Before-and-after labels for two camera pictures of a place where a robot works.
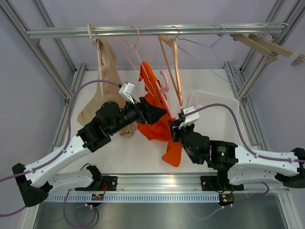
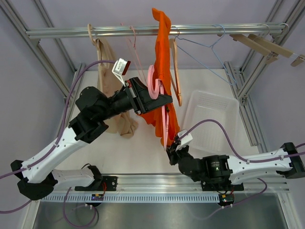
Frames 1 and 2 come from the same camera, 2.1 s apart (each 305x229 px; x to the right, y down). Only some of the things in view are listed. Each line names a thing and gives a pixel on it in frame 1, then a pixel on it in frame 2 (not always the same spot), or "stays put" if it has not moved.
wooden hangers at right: x=266 y=47 stays put
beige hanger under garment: x=96 y=42 stays put
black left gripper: x=146 y=112 to x=136 y=88
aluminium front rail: x=177 y=183 stays put
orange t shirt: x=159 y=129 to x=162 y=56
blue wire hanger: x=215 y=53 stays put
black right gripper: x=175 y=131 to x=172 y=153
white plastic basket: x=218 y=122 stays put
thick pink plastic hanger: x=163 y=90 to x=156 y=95
